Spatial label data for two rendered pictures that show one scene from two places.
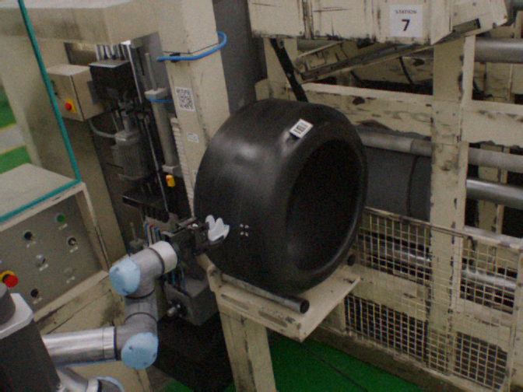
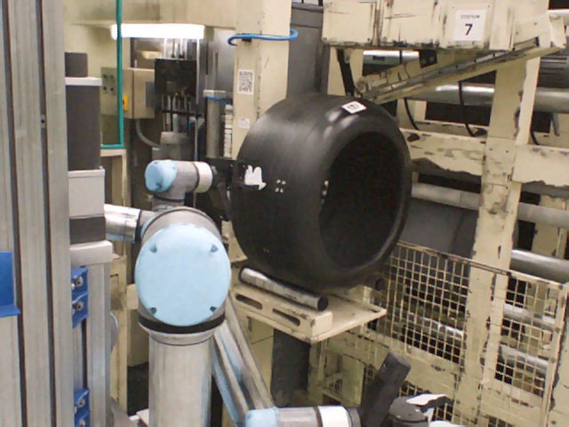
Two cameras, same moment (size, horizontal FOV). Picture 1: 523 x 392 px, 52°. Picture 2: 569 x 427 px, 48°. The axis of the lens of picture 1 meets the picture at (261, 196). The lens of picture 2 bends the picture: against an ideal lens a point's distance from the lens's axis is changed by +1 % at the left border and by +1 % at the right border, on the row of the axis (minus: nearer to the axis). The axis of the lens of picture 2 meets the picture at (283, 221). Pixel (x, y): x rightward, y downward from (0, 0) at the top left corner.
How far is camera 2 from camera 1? 63 cm
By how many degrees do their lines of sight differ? 15
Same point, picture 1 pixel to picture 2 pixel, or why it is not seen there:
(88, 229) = (114, 202)
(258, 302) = (274, 301)
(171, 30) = (249, 12)
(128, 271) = (166, 166)
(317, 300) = (336, 318)
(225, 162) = (274, 126)
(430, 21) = (492, 25)
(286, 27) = (355, 34)
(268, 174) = (314, 136)
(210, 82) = (273, 70)
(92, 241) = not seen: hidden behind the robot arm
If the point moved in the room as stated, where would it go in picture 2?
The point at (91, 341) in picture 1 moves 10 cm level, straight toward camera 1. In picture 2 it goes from (116, 211) to (124, 221)
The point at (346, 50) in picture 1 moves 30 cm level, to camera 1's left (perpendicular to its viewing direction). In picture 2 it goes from (409, 69) to (316, 64)
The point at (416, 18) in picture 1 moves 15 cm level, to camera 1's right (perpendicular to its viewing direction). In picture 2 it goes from (479, 22) to (534, 25)
